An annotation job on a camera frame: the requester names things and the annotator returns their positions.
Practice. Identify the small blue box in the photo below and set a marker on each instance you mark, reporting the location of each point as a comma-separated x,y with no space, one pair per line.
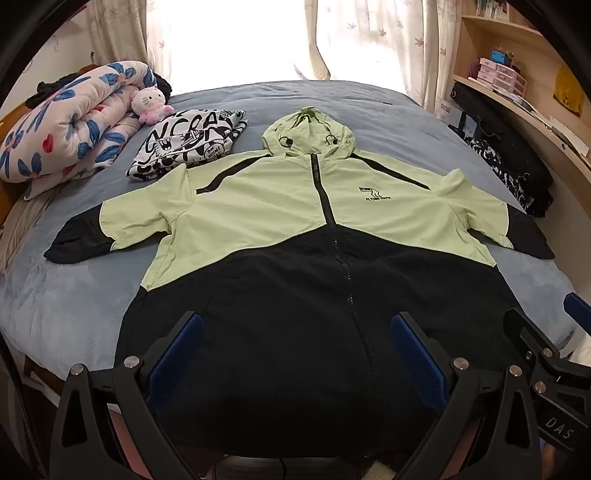
503,56

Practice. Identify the white printed box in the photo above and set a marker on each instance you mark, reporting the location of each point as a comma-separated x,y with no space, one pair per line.
450,113

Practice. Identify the black and white printed garment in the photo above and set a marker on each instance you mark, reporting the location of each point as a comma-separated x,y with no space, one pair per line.
194,138

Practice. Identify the stack of pink boxes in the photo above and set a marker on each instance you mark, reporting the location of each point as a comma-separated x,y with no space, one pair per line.
501,76

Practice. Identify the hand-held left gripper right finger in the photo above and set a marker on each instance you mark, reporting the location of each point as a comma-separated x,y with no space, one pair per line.
415,357

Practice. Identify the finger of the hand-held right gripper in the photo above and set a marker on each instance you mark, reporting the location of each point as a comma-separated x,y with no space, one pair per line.
581,308
531,339

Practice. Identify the blue-grey bed blanket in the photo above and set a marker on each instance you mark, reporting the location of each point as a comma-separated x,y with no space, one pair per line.
69,300

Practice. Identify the white and pink cat plush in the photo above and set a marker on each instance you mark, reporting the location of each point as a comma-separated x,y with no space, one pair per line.
150,104

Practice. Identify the wooden wall shelf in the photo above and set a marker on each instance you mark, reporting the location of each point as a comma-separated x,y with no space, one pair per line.
535,37

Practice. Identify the yellow paper sheet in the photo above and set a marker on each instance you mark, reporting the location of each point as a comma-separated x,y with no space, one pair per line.
569,90

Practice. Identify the white papers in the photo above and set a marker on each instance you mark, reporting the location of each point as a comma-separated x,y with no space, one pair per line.
554,122

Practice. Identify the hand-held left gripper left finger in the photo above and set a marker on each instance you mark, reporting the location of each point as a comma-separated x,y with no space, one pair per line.
175,357

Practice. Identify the floral quilt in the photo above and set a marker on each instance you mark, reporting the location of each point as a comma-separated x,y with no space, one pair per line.
69,124

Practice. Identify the black bag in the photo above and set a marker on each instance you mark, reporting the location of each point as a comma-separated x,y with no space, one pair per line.
508,147

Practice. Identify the green and black hooded jacket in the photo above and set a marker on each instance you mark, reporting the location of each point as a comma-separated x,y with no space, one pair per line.
295,295

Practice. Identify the white floral curtain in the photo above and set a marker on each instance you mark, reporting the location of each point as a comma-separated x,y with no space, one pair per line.
434,50
120,32

